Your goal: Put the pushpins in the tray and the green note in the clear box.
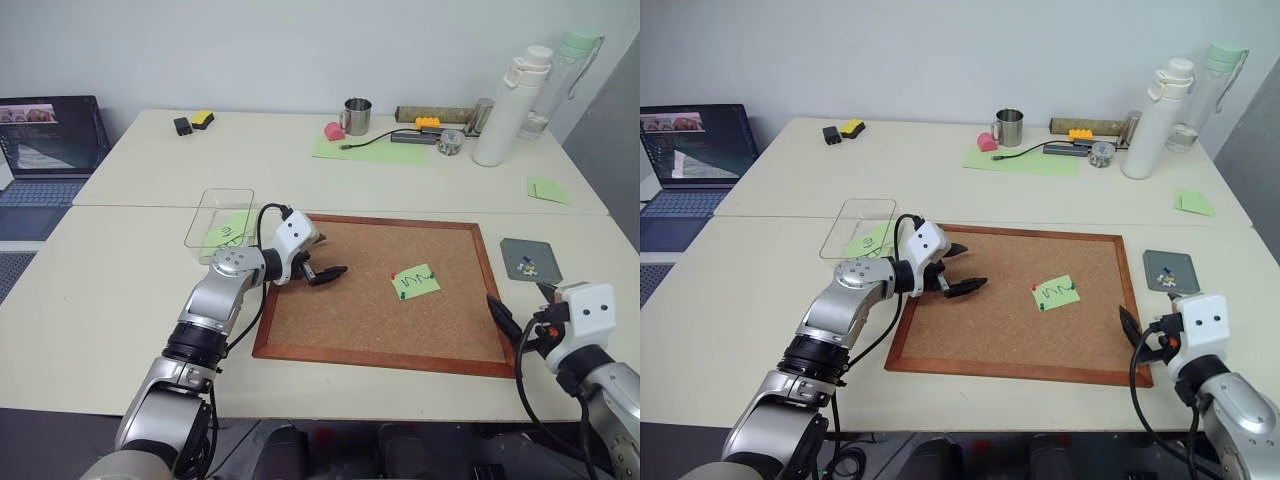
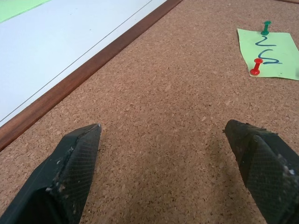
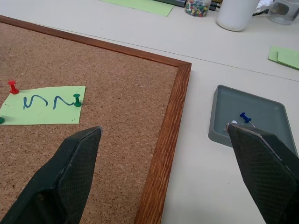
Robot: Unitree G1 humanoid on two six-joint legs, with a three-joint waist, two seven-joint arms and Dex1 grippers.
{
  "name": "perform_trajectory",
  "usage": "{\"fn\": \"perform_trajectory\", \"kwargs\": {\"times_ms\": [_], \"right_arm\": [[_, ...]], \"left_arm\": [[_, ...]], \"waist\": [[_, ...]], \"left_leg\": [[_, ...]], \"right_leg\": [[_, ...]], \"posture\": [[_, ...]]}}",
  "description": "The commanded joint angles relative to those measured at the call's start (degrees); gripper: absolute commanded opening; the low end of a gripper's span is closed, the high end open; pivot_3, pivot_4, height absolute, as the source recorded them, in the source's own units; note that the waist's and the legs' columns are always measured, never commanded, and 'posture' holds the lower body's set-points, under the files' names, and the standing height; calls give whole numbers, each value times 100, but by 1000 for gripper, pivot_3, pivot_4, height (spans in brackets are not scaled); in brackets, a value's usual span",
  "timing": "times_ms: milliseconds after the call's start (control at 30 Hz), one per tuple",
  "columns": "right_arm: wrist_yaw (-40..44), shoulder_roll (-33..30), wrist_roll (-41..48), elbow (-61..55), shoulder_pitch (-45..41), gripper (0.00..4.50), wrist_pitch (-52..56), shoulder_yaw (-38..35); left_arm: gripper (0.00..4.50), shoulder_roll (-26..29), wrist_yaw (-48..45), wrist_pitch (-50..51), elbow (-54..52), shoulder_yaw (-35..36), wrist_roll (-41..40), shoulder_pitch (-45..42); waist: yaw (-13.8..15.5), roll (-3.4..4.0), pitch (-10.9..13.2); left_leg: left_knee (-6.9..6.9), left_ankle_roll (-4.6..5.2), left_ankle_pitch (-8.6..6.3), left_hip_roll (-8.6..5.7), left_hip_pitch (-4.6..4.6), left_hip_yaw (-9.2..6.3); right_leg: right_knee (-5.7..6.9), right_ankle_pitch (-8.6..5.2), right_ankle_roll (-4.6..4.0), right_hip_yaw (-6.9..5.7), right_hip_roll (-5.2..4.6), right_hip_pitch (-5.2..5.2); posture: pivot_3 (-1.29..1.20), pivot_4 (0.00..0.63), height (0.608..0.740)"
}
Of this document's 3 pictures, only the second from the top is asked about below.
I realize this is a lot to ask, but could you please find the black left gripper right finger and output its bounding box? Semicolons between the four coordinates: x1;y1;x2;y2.
222;119;299;224

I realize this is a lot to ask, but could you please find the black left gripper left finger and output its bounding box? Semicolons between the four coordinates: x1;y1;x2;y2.
0;123;103;224

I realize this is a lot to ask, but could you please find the red push pin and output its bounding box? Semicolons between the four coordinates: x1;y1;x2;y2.
249;58;264;76

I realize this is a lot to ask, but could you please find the green paper note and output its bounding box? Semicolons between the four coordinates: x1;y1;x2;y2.
237;28;299;81

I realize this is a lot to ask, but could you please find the cork board with wooden frame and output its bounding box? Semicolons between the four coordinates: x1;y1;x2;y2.
0;0;299;224

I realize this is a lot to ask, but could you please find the green push pin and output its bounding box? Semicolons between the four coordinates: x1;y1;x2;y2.
260;21;272;36

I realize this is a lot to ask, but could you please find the light green sheet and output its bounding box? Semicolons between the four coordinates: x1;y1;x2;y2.
0;0;51;23

